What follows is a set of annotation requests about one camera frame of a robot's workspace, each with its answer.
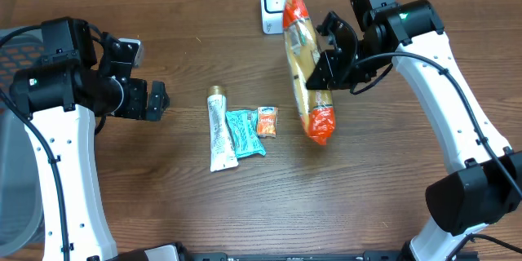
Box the orange spaghetti packet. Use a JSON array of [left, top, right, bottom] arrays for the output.
[[282, 0, 335, 145]]

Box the small orange snack packet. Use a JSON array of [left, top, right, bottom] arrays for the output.
[[256, 106, 278, 138]]

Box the white tube gold cap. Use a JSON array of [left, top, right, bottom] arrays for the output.
[[207, 86, 238, 172]]

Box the teal plastic packet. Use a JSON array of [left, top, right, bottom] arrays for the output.
[[226, 109, 266, 158]]

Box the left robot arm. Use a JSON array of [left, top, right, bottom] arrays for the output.
[[3, 17, 179, 260]]

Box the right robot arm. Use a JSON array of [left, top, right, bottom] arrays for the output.
[[307, 0, 521, 260]]

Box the white barcode scanner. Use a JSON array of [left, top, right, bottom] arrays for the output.
[[260, 0, 285, 34]]

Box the grey plastic mesh basket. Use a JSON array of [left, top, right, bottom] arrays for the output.
[[1, 30, 44, 257]]

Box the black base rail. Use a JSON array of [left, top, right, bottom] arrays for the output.
[[187, 250, 480, 261]]

